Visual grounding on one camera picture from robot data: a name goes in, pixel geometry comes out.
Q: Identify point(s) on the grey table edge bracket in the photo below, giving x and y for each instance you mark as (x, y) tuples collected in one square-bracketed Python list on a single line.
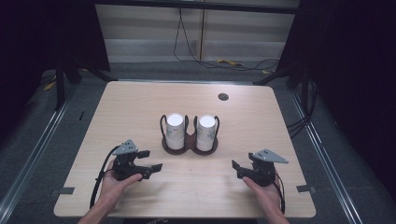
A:
[(305, 188), (66, 190)]

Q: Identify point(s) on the black metal stand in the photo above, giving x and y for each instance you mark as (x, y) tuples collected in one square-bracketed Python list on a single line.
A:
[(303, 84), (59, 84)]

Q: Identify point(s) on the round grey table grommet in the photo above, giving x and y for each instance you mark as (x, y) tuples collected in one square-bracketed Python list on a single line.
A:
[(223, 96)]

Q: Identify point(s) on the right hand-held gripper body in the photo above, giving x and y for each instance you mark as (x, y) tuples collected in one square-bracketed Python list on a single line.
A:
[(263, 171)]

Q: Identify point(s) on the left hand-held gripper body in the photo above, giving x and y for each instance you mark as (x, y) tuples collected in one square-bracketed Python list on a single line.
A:
[(124, 168)]

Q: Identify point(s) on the person's left hand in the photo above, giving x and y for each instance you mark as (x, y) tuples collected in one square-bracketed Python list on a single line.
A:
[(112, 189)]

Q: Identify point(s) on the metal floor rail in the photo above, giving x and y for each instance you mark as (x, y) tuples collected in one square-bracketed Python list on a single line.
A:
[(34, 155), (323, 152)]

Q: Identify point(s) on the person's right hand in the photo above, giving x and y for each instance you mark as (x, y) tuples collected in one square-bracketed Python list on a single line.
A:
[(269, 196)]

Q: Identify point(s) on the black horizontal bar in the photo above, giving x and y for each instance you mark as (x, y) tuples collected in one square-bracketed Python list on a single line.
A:
[(199, 6)]

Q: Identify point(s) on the yellow tape strip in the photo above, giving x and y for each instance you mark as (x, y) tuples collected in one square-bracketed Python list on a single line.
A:
[(229, 62), (49, 86)]

